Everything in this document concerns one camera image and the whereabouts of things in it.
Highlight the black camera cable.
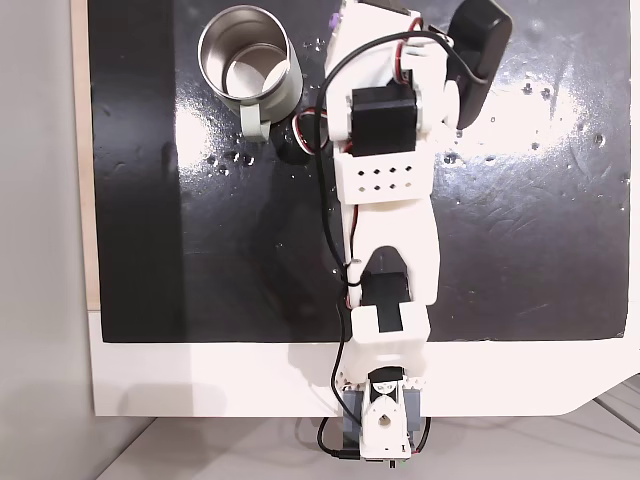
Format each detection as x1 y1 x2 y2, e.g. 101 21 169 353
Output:
314 28 495 459

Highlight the black glossy table mat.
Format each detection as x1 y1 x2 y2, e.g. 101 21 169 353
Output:
87 0 629 345

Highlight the black power cable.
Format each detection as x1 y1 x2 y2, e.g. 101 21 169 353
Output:
408 413 435 455

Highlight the small black round object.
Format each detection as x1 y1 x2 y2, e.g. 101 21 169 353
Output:
276 132 312 167

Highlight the black oval camera box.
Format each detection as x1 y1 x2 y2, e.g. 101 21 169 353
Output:
444 0 514 133

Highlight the pale green steel mug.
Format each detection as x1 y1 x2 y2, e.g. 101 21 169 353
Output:
198 4 306 143

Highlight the red white servo cable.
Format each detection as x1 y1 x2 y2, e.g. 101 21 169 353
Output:
292 106 334 154

